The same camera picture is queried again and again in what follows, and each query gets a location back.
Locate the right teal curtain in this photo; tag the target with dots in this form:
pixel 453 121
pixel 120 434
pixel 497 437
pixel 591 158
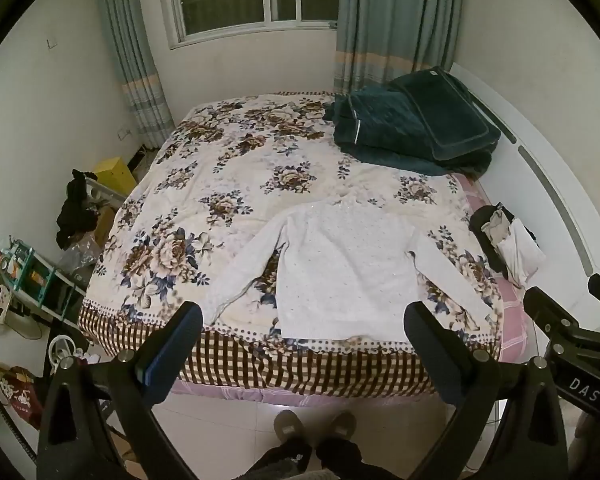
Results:
pixel 379 40

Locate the teal curtain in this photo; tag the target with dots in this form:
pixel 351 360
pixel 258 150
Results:
pixel 126 36
pixel 379 40

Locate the yellow box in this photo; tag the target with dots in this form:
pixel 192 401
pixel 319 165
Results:
pixel 114 174

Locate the pile of folded clothes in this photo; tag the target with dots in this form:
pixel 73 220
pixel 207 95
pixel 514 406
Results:
pixel 511 249

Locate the red printed bag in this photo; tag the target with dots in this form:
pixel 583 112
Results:
pixel 18 387

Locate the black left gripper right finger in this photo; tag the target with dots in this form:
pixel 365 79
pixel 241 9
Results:
pixel 530 441

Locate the left grey slipper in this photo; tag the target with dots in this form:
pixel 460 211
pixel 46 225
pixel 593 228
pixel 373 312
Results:
pixel 288 425

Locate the white knit sweater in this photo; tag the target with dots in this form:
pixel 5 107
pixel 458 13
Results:
pixel 345 269

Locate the teal storage shelf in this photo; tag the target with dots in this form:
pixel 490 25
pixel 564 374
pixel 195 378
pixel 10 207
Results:
pixel 39 285

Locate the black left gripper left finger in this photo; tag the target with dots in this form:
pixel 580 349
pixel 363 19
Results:
pixel 75 441

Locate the dark green folded quilt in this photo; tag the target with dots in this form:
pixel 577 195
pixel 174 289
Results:
pixel 423 122

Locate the left teal curtain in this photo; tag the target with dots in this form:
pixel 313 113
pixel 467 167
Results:
pixel 126 36

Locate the right grey slipper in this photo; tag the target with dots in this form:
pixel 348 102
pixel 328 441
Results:
pixel 343 426

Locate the black garment on rack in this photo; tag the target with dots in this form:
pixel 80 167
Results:
pixel 76 216

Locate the grey slipper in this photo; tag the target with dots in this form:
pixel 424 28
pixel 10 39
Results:
pixel 343 426
pixel 288 425

